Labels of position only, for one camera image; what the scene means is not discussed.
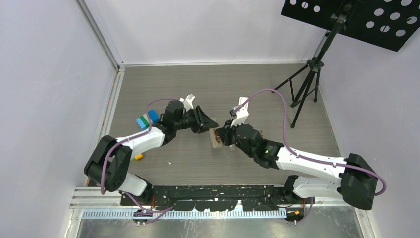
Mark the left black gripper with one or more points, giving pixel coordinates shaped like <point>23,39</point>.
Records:
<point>202,123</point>

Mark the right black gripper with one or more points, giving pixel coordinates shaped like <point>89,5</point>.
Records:
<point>225,133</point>

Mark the AAA battery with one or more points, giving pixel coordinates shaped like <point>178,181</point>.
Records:
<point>217,137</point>

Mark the translucent beige remote cover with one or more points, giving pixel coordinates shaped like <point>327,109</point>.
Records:
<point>215,145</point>

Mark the white remote control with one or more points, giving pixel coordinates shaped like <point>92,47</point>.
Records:
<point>242,100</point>

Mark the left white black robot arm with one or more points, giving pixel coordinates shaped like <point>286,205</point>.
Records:
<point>108,164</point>

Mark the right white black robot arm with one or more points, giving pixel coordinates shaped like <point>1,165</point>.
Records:
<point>350,178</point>

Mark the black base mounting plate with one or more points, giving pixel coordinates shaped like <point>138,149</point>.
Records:
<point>214,197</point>

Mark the blue white green toy brick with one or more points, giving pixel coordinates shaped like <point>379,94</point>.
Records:
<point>147,119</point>

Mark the yellow green toy brick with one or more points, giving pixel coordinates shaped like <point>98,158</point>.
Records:
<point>137,157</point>

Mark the black music stand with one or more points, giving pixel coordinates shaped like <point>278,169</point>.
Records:
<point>384,23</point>

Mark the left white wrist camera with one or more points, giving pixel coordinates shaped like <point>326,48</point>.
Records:
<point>188,102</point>

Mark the aluminium corner frame post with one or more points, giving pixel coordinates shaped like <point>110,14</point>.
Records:
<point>92,16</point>

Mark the perforated metal cable tray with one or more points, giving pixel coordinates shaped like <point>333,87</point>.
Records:
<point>132,213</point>

